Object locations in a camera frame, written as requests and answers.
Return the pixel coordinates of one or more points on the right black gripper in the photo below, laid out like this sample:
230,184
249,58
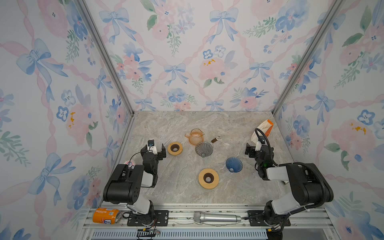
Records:
258,152

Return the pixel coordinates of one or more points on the orange glass carafe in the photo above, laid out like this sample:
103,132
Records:
195,136

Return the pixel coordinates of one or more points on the grey glass dripper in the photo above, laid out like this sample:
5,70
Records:
204,149

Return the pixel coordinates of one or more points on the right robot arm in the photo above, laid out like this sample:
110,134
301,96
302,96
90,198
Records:
309,189

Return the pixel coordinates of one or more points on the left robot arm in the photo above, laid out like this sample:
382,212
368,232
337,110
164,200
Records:
125,184

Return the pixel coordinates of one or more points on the blue glass dripper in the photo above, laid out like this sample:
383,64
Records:
234,165

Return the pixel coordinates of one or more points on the orange can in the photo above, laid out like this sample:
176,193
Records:
106,216

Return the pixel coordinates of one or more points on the silver microphone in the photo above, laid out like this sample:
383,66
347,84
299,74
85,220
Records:
200,217

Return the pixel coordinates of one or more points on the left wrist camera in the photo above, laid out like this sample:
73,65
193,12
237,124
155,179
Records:
151,147

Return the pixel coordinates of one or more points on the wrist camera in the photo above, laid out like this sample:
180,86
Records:
260,141
151,147

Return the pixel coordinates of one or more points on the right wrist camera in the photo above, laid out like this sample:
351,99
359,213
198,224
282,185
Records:
260,141

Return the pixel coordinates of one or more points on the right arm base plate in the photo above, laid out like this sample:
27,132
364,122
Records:
259,218

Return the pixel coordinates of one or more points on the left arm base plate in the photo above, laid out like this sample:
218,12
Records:
150,218

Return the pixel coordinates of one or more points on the aluminium front rail frame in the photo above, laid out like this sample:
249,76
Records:
179,224

